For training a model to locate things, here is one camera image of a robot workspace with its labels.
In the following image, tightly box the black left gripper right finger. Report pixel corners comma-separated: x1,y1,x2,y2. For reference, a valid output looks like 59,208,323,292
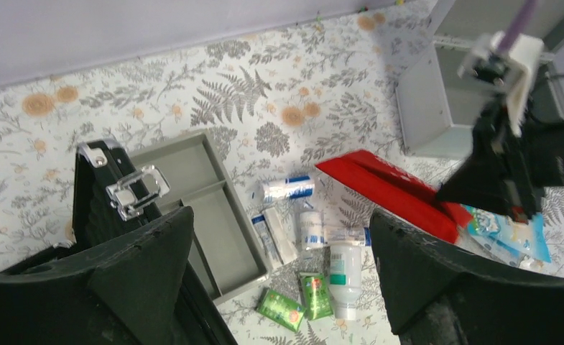
369,209,564,344

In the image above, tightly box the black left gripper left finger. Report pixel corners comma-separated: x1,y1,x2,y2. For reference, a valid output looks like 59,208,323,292
0,206,194,344

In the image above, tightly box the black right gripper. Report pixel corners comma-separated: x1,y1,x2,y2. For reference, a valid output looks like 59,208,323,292
436,101,564,221

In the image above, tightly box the blue white plastic packet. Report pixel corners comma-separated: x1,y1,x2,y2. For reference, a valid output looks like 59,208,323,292
464,206,551,264

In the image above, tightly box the red first aid pouch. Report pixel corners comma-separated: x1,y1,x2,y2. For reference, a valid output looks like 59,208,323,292
315,149,473,244

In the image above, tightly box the grey metal box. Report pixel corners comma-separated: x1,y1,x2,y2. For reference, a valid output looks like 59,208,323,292
396,1,564,160

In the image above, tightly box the white blue small tube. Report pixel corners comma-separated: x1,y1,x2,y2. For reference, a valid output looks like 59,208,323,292
324,226,371,247

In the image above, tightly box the black open case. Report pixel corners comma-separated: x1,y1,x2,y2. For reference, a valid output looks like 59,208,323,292
0,140,235,344

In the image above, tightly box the white plastic bottle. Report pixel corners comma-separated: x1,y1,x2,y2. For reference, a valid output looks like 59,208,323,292
329,244,362,321

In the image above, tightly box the grey plastic tray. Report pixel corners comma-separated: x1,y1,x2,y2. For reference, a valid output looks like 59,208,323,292
129,130,272,305

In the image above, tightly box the green wind oil box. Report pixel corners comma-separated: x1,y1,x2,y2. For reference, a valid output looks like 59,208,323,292
299,272,333,321

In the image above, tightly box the white flat wrapped bandage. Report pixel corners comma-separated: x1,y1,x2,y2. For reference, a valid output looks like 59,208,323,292
262,207,298,265

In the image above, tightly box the white bandage roll blue label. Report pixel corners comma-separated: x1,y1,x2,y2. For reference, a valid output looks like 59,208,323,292
261,175,315,203

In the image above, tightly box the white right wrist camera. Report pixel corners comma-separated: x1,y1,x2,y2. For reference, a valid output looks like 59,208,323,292
458,31,545,137

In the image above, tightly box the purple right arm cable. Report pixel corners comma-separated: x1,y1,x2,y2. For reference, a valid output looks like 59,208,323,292
496,0,539,53

